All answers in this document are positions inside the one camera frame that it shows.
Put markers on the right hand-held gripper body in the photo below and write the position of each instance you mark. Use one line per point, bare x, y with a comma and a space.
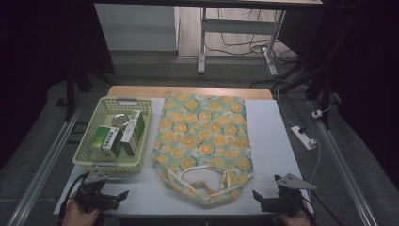
285, 202

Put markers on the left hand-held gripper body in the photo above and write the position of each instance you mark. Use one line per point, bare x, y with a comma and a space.
94, 201

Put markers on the tall green white box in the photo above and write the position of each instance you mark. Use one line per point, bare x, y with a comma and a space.
133, 128

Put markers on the pale yellow plastic basket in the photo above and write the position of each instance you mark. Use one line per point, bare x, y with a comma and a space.
91, 132

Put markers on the orange print fabric bag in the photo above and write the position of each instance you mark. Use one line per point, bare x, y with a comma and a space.
204, 135

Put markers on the person's right hand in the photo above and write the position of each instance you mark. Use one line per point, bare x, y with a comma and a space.
295, 221

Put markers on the person's left hand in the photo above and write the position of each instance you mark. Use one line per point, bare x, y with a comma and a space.
76, 218

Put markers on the white power strip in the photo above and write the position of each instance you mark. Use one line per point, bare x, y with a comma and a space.
302, 138

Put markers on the small white adapter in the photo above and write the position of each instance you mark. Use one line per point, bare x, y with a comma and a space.
316, 114

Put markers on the black stand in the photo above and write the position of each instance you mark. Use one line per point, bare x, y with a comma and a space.
70, 94
326, 94

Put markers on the white cabinet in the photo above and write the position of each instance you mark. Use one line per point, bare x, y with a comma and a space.
135, 28

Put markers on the aluminium floor rail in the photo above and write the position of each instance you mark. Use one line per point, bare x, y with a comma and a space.
47, 163
342, 169

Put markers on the white frame desk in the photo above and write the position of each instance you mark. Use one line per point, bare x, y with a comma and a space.
202, 47

